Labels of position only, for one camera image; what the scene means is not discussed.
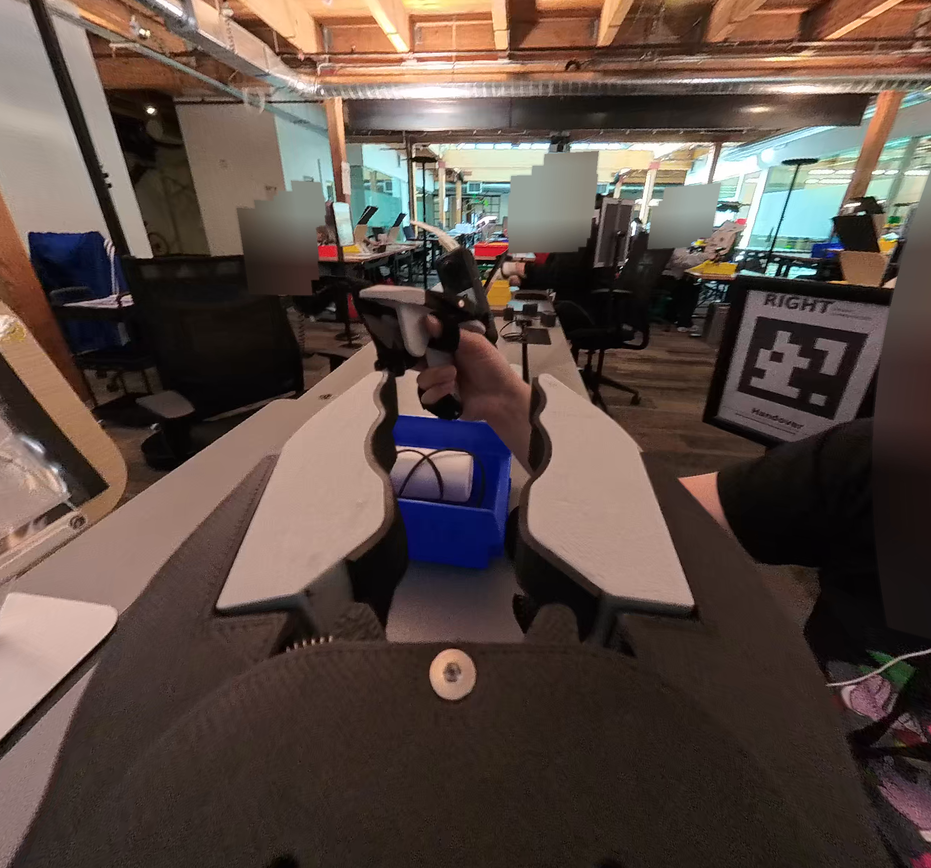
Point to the person's black shirt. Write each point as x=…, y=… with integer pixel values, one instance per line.
x=800, y=497

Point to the yellow plastic bin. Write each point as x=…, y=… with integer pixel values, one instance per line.
x=499, y=294

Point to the black framed printed tag sign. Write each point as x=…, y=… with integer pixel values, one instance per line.
x=800, y=359

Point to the cardboard box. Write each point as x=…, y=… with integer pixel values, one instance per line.
x=865, y=268

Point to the black floor lamp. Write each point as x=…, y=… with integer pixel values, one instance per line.
x=798, y=159

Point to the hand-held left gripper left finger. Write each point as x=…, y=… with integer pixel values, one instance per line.
x=313, y=512

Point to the wooden support post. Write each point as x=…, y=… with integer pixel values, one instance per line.
x=29, y=301

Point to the silver ventilation duct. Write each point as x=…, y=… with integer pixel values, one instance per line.
x=509, y=89

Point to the wooden rounded board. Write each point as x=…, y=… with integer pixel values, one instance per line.
x=91, y=435

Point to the black metal pole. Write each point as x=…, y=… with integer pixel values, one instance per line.
x=74, y=105

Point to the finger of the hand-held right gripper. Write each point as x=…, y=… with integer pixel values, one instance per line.
x=393, y=296

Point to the person's floral printed pants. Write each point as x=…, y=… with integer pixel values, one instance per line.
x=894, y=773

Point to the grey computer monitor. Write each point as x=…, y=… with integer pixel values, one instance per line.
x=614, y=235

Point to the clear acrylic sign stand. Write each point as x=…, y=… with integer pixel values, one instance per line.
x=43, y=639

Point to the black office chair grey armrest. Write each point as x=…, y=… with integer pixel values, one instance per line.
x=218, y=330

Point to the black mesh office chair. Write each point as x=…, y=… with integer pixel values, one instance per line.
x=625, y=286

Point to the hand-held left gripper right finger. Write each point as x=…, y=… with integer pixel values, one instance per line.
x=604, y=519

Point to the blue fabric cover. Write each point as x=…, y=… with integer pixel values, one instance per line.
x=73, y=279

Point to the blue plastic bin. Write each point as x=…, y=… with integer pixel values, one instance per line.
x=451, y=533

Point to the person's right hand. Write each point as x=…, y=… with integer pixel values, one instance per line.
x=484, y=374

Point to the person's right forearm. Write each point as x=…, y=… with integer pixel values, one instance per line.
x=515, y=428

